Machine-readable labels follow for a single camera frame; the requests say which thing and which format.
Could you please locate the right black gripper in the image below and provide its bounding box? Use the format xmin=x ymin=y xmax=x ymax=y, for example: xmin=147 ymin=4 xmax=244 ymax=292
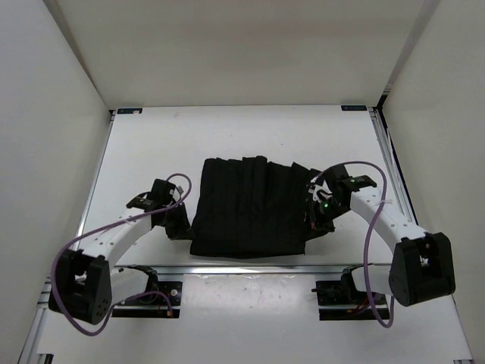
xmin=300 ymin=196 xmax=350 ymax=242

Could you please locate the black pleated skirt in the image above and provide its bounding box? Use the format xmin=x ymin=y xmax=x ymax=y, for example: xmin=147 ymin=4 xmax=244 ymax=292
xmin=190 ymin=156 xmax=318 ymax=259

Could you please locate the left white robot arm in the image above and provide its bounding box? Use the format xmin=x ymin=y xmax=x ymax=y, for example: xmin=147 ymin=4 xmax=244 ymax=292
xmin=48 ymin=176 xmax=190 ymax=336

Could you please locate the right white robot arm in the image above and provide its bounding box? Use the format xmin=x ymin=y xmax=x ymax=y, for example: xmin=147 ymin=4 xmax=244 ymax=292
xmin=308 ymin=165 xmax=455 ymax=306

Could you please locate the right blue corner sticker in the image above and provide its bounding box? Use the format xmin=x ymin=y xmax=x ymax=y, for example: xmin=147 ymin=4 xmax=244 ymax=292
xmin=341 ymin=105 xmax=368 ymax=111

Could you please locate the blue corner sticker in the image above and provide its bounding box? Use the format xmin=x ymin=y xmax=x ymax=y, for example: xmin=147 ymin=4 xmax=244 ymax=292
xmin=117 ymin=108 xmax=143 ymax=115
xmin=341 ymin=105 xmax=368 ymax=111

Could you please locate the left blue corner sticker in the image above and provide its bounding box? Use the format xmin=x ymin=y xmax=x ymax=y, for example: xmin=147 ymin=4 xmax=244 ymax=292
xmin=117 ymin=108 xmax=143 ymax=115

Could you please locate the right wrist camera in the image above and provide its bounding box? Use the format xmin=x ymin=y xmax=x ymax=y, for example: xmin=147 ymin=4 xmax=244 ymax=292
xmin=308 ymin=177 xmax=332 ymax=202

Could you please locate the aluminium frame rail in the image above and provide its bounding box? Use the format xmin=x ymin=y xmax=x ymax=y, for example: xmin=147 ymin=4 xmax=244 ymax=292
xmin=369 ymin=108 xmax=399 ymax=178

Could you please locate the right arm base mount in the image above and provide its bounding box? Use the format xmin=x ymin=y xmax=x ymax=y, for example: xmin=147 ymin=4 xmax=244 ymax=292
xmin=311 ymin=269 xmax=377 ymax=322

